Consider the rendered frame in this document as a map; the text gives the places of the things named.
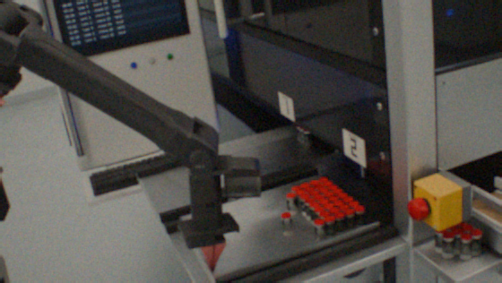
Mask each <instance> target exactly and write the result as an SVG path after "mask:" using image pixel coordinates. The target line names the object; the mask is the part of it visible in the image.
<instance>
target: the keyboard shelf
mask: <svg viewBox="0 0 502 283"><path fill-rule="evenodd" d="M157 155H158V156H159V155H160V154H159V153H158V151H157V152H153V153H151V154H147V155H144V156H141V157H138V158H132V159H128V160H125V161H121V162H118V163H116V164H109V165H107V166H106V167H107V169H109V171H110V169H111V168H112V167H116V168H117V166H120V165H122V166H123V165H125V164H128V165H129V163H132V162H135V161H138V160H140V161H141V159H148V158H152V157H155V156H157ZM90 176H92V175H90ZM82 183H83V190H84V193H85V196H86V200H87V202H88V205H89V206H94V205H96V204H102V203H105V202H110V201H112V200H115V199H120V198H123V197H126V196H128V195H131V194H134V193H141V192H143V189H142V187H141V186H140V185H139V184H137V185H133V186H127V187H126V188H122V189H120V190H116V191H114V192H109V193H104V194H101V195H99V196H94V193H93V190H92V188H91V182H90V179H89V176H84V177H83V178H82Z"/></svg>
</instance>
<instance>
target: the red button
mask: <svg viewBox="0 0 502 283"><path fill-rule="evenodd" d="M407 210H408V212H409V215H410V216H411V218H412V219H413V220H414V221H421V220H424V219H426V218H427V217H428V207H427V204H426V203H425V202H424V201H423V200H422V199H421V198H420V197H416V198H414V199H412V200H410V201H409V202H408V203H407Z"/></svg>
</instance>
